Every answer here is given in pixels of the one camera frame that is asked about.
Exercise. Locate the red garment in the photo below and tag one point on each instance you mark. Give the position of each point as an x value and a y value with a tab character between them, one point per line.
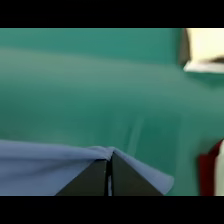
207	173

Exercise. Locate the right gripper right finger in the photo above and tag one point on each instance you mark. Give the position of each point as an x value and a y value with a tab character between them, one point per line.
130	181

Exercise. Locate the blue garment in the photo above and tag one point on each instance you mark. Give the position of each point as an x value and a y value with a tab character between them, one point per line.
36	166

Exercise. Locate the silver frame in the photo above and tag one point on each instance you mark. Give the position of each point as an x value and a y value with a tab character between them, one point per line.
203	66

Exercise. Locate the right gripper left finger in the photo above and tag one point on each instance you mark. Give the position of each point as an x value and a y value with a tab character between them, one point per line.
89	181

